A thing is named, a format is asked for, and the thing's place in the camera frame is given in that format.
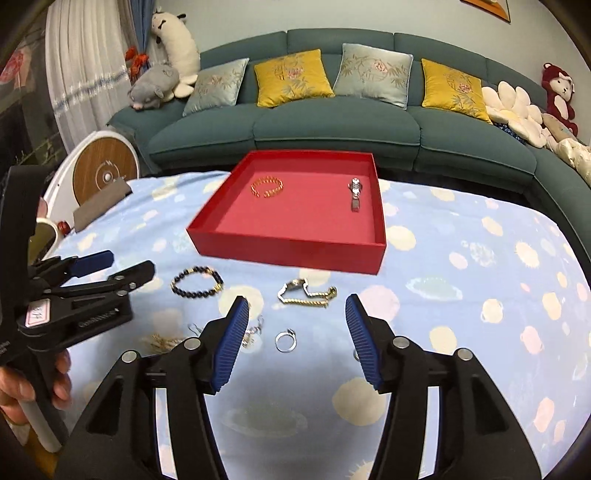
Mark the blue printed blanket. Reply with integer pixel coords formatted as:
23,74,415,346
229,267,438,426
14,171,591,480

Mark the white sheer curtain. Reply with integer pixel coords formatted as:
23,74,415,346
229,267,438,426
45,0,134,155

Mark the red monkey plush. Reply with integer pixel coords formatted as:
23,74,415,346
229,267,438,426
542,63,579,137

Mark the blue curtain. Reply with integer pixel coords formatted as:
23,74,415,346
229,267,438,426
124,0,160,70

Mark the grey felt pad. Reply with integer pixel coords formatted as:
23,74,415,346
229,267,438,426
73,180,132,230

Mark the cream satin cushion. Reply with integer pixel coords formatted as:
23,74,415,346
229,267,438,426
554,137,591,185

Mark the yellow embroidered cushion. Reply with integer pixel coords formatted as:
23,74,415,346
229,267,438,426
254,48,335,109
421,58,494,124

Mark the red curtain ornament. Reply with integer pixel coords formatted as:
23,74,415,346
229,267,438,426
126,46,149,77

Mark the silver ring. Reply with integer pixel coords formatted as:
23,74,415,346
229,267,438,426
274,329,297,354

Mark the rhinestone necklace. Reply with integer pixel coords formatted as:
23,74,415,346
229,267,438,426
240,316,266,349

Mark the beige patterned cushion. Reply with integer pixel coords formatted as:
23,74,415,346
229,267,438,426
541,113,578,144

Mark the white cow plush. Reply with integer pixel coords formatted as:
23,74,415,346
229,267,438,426
151,8,201,99

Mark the cream flower cushion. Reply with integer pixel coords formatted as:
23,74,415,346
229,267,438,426
481,80,552,148

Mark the framed wall picture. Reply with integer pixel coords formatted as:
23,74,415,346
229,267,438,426
460,0,512,24

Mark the dark patterned panel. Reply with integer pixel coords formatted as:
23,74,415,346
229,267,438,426
0,32,70,167

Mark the pearl and gold bracelet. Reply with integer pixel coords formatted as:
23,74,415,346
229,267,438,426
148,335,185,354

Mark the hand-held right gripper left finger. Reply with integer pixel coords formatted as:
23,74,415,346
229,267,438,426
55,295,250,480

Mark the gold wristwatch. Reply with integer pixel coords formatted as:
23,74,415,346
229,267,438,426
277,278,338,309

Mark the red tray box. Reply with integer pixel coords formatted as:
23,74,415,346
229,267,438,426
186,150,387,276

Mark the teal sofa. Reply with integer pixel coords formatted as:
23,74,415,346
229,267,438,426
107,28,591,241

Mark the black bead bracelet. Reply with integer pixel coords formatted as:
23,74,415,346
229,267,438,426
171,265,225,299

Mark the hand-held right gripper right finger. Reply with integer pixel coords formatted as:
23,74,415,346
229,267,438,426
345,294,542,480

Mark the dark blue sequin cloth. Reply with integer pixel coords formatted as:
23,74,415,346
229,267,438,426
496,121,527,141

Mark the person's left hand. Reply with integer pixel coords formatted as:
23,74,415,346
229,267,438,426
0,348,73,424

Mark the pale blue embroidered cushion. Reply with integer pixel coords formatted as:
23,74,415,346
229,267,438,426
182,58,250,117
332,43,414,110

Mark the white device with wooden disc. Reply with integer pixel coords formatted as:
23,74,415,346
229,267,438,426
28,130,139,268

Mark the grey pig plush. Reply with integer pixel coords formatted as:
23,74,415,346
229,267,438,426
128,63,180,112

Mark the gold bead bracelet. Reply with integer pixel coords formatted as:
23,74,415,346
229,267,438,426
250,176,283,199

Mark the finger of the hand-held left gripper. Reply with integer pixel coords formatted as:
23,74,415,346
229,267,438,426
28,250,115,291
54,260,157,303

